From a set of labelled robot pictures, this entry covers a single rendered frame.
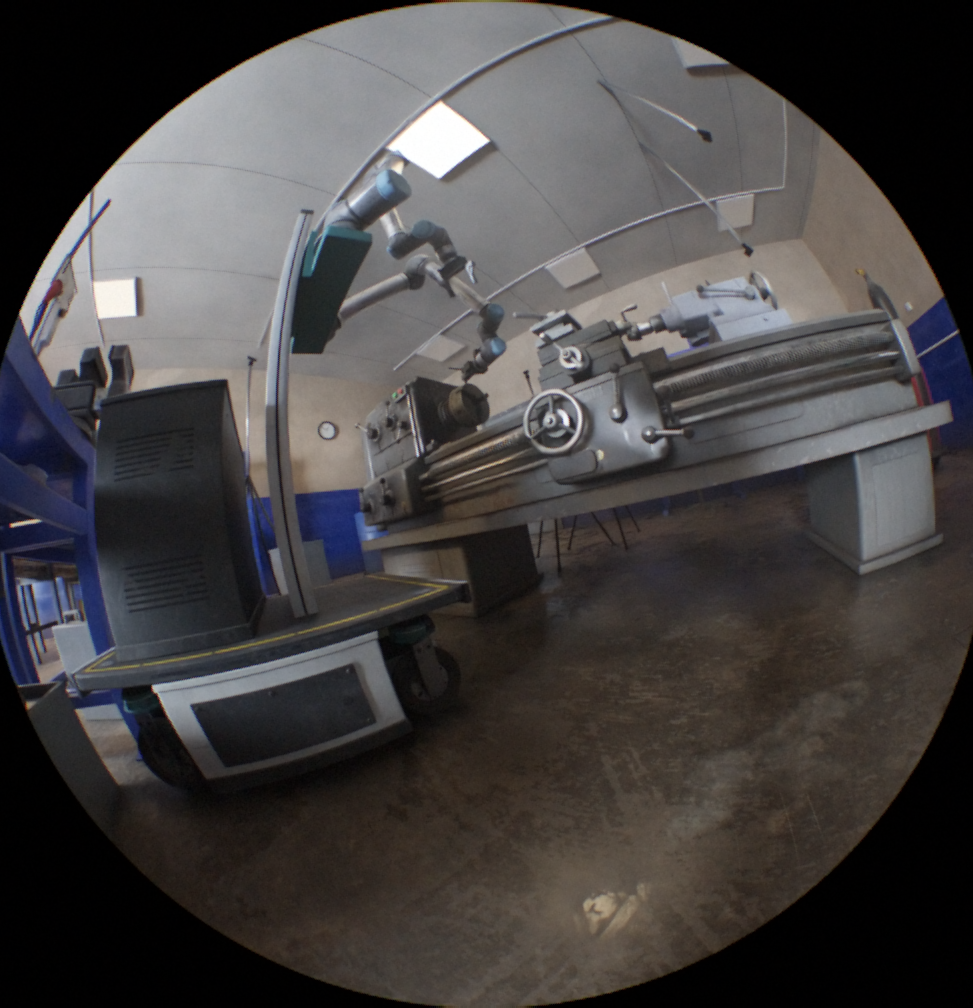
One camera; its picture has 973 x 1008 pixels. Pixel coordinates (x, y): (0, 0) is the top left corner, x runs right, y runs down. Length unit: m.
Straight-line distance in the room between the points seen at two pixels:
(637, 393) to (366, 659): 0.94
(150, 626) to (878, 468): 1.86
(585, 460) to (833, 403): 0.94
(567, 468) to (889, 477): 1.19
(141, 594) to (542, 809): 0.77
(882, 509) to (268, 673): 1.63
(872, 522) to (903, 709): 0.70
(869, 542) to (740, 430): 0.64
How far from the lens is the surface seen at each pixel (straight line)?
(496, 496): 1.32
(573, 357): 0.92
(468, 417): 1.63
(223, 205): 3.43
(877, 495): 1.27
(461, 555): 1.41
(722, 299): 1.40
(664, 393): 0.79
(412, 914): 0.51
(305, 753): 0.65
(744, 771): 0.58
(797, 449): 0.95
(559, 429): 0.92
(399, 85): 2.96
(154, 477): 0.69
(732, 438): 1.08
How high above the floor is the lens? 0.46
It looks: 2 degrees up
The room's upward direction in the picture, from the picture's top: 12 degrees counter-clockwise
